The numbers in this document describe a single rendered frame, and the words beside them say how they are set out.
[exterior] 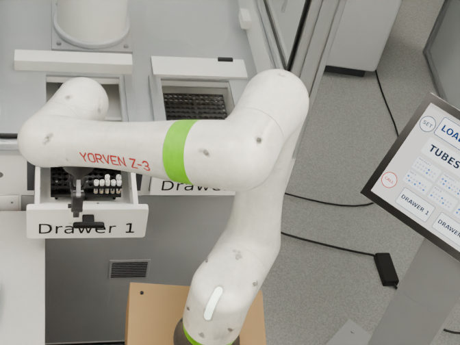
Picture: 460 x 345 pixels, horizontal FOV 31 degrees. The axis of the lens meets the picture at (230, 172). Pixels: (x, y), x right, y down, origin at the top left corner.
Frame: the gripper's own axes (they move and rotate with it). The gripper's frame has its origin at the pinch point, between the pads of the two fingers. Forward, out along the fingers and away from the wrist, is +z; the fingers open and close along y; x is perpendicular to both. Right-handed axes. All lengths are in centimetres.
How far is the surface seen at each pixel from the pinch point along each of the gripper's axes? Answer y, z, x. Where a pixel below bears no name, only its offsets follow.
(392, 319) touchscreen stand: 5, 44, 94
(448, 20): -179, 66, 187
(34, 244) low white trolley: -4.3, 17.3, -9.5
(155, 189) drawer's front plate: -15.7, 9.1, 21.3
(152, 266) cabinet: -18, 45, 24
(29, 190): -17.5, 11.7, -10.9
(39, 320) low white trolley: 18.4, 17.3, -8.2
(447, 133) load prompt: -7, -22, 90
